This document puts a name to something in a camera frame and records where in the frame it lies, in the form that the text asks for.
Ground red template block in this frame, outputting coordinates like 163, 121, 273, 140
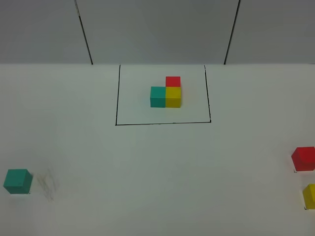
165, 76, 181, 87

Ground yellow template block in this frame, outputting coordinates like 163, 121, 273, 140
165, 87, 182, 108

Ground teal template block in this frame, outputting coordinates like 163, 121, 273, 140
150, 87, 166, 108

